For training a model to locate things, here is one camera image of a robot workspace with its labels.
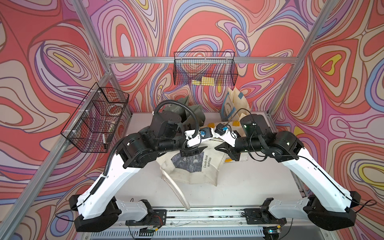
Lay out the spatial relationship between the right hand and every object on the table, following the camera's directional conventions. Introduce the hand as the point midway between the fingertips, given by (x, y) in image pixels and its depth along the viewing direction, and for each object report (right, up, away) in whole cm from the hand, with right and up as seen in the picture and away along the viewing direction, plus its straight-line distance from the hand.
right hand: (219, 150), depth 61 cm
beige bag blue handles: (+20, +26, +49) cm, 59 cm away
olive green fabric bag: (-14, +14, +18) cm, 26 cm away
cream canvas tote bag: (-5, -11, +12) cm, 17 cm away
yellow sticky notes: (-3, +38, +30) cm, 48 cm away
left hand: (-6, +6, -7) cm, 11 cm away
